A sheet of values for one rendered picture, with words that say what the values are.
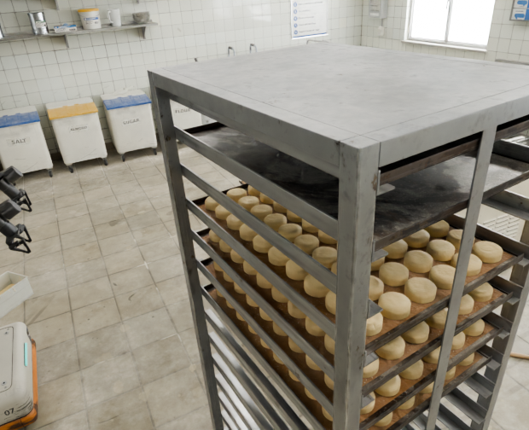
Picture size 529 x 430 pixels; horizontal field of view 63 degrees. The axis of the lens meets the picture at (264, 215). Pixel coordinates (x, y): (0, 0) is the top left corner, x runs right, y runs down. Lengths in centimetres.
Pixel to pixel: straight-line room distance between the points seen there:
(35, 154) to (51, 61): 120
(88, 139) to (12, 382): 366
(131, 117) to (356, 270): 531
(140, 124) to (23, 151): 137
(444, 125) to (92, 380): 256
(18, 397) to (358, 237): 225
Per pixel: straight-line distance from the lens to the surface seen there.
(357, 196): 47
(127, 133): 578
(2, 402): 259
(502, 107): 64
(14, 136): 569
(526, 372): 289
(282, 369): 100
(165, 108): 99
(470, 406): 124
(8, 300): 360
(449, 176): 77
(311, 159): 57
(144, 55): 633
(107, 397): 272
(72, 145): 574
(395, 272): 79
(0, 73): 622
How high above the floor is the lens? 197
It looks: 29 degrees down
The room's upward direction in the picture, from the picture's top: 4 degrees counter-clockwise
